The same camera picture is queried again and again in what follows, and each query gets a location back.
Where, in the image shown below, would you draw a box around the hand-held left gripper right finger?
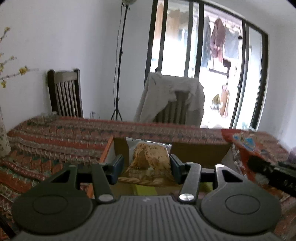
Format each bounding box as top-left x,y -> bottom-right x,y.
169,154 -> 245,205

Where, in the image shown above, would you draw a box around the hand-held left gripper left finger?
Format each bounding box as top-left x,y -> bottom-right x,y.
50,155 -> 125,205

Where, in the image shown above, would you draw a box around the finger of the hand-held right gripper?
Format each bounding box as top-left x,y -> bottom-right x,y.
248,156 -> 280,179

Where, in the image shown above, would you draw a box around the orange cardboard box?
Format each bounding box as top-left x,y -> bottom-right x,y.
87,128 -> 288,204

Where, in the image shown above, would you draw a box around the clear cracker snack packet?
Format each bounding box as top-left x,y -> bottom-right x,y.
118,137 -> 176,187

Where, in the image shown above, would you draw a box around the dark wooden chair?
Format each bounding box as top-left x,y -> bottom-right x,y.
154,91 -> 188,124
47,68 -> 84,118

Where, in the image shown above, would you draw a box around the patterned tablecloth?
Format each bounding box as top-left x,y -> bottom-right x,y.
0,115 -> 296,241

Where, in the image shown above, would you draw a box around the chair with white jacket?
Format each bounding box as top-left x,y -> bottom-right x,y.
134,72 -> 205,127

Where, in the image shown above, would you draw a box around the tan upright board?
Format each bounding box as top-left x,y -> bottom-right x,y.
220,85 -> 230,118

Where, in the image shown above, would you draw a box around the yellow green cloth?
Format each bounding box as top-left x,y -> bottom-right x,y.
211,95 -> 221,110

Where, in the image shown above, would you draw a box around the dark hanging cloth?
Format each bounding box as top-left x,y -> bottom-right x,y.
223,59 -> 232,75

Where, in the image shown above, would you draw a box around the patterned ceramic vase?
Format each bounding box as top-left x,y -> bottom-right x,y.
0,107 -> 11,158

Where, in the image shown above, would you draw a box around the black framed sliding glass door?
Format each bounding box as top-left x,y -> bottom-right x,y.
146,0 -> 270,131

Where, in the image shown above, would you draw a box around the blue hanging shirt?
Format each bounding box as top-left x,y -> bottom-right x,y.
201,15 -> 212,67

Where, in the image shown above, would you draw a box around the grey-blue hanging shirt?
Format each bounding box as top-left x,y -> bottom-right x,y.
223,28 -> 240,59

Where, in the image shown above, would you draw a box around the maroon hanging garment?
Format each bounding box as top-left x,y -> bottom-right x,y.
210,19 -> 226,62

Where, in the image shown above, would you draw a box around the yellow flower branches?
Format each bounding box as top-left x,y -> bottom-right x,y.
0,27 -> 40,88

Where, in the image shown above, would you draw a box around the beige hanging garment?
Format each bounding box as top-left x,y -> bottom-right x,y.
168,8 -> 186,33

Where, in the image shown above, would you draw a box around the studio light on stand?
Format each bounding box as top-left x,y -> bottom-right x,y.
110,0 -> 137,121

